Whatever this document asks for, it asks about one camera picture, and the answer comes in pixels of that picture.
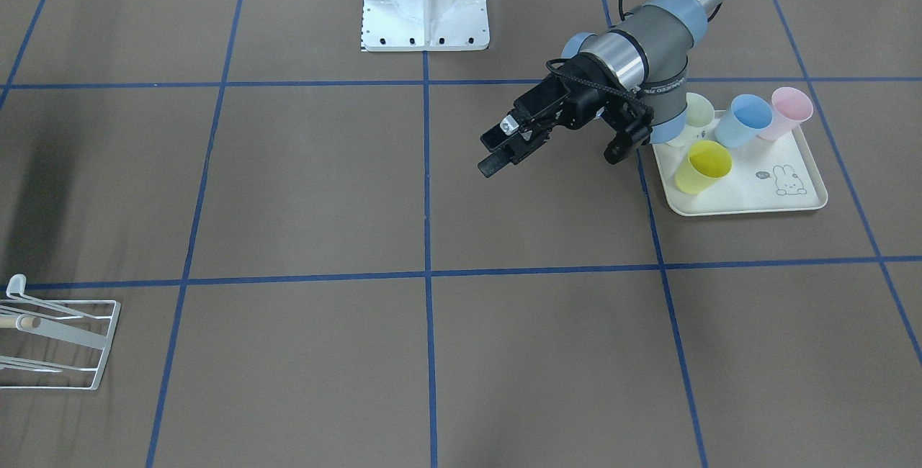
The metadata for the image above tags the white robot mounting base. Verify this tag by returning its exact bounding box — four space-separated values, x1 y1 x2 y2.
360 0 491 53

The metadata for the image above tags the pink plastic cup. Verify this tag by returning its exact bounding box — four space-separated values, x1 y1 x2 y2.
758 86 815 141

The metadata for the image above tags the white wire cup rack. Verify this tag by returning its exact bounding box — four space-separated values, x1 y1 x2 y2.
1 274 122 390

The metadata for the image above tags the blue plastic cup on tray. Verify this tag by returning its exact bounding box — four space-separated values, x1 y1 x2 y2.
714 94 774 148

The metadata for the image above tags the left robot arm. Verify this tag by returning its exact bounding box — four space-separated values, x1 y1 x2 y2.
478 0 725 177

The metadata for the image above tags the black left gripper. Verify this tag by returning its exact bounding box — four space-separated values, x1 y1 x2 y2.
477 54 654 177

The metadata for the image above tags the yellow plastic cup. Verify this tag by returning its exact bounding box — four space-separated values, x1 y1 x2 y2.
674 140 733 195

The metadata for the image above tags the pale green plastic cup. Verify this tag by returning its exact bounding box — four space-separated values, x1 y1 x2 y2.
667 93 717 148

